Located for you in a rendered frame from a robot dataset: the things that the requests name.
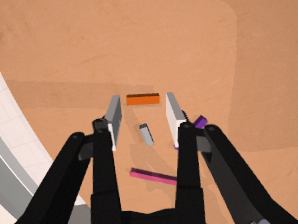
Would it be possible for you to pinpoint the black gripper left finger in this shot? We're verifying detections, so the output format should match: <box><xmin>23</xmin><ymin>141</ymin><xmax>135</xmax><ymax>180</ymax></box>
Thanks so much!
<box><xmin>14</xmin><ymin>95</ymin><xmax>122</xmax><ymax>224</ymax></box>

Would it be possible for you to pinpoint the orange rod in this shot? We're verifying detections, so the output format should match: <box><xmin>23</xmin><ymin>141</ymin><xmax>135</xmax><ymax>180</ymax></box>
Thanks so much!
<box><xmin>126</xmin><ymin>93</ymin><xmax>160</xmax><ymax>105</ymax></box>

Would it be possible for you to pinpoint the purple rod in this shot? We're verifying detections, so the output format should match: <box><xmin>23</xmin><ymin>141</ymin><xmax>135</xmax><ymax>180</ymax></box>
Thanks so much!
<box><xmin>174</xmin><ymin>115</ymin><xmax>208</xmax><ymax>150</ymax></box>

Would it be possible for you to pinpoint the pink rod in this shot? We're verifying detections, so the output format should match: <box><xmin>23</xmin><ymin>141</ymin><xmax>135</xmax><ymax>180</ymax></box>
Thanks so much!
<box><xmin>130</xmin><ymin>167</ymin><xmax>177</xmax><ymax>185</ymax></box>

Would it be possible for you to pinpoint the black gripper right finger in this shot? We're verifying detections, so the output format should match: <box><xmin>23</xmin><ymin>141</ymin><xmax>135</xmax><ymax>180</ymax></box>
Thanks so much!
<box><xmin>166</xmin><ymin>92</ymin><xmax>298</xmax><ymax>224</ymax></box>

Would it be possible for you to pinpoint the grey rod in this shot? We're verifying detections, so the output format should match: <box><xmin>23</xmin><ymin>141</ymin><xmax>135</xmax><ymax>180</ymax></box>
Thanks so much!
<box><xmin>140</xmin><ymin>123</ymin><xmax>154</xmax><ymax>146</ymax></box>

